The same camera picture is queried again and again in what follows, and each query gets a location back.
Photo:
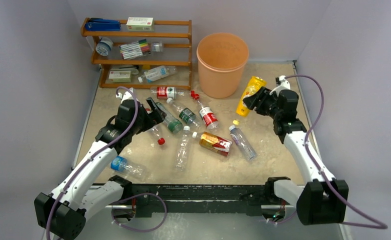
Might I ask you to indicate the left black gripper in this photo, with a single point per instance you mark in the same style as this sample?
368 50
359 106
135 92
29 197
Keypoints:
158 115

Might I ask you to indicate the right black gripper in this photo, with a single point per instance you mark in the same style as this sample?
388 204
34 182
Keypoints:
258 100

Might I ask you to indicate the yellow juice bottle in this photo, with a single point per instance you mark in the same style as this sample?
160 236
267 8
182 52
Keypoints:
242 111

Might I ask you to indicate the clear bottle purple label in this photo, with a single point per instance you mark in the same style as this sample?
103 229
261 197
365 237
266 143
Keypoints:
242 143

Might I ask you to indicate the clear plastic bottle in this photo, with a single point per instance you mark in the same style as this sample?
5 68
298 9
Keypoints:
183 151

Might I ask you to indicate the red label bottle red cap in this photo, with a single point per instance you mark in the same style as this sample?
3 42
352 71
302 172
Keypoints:
205 112

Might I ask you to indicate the orange red tea bottle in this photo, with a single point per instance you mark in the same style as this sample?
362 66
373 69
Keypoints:
213 143

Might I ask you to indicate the clear bottle blue label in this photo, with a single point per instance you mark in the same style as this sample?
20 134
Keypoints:
128 168

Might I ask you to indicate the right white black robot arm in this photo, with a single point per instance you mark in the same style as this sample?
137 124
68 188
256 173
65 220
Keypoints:
318 201

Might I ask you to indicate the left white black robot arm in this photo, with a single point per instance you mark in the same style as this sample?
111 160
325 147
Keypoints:
66 209

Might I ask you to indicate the orange plastic bin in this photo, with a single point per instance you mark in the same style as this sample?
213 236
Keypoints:
221 61

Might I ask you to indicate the red label bottle left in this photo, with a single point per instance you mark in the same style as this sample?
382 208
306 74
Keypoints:
157 135

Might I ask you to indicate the red label bottle near shelf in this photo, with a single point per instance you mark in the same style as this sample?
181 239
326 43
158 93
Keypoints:
166 92

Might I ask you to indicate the green tinted plastic bottle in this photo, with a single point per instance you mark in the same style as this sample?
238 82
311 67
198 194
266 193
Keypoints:
171 122

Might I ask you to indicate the dark green label clear bottle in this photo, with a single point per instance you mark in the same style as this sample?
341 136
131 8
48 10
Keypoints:
184 113

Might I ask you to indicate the clear bottle on shelf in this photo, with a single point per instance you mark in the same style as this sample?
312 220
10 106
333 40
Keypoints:
157 73

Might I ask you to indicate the white box on bottom shelf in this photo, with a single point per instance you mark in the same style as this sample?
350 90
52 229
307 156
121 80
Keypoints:
120 76

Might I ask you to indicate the wooden three-tier shelf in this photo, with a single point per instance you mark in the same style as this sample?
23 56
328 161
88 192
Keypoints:
176 37

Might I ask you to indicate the pack of coloured markers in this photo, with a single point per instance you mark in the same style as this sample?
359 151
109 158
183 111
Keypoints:
135 49

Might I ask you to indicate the small clear jar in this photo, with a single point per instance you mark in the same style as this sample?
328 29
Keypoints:
157 47

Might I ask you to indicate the blue white tape roll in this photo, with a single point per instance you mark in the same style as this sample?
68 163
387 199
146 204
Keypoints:
104 46

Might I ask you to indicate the white green small box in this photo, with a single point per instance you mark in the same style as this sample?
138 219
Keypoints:
140 24

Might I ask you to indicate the blue stapler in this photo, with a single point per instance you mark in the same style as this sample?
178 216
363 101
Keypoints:
103 25

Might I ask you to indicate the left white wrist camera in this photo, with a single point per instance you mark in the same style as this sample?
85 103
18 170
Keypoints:
127 95

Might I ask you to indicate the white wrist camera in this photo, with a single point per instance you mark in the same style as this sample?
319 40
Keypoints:
281 84
127 95

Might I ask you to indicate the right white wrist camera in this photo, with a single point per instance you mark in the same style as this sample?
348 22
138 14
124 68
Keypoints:
281 84

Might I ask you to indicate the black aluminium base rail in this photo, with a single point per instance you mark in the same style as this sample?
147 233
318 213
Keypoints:
147 199

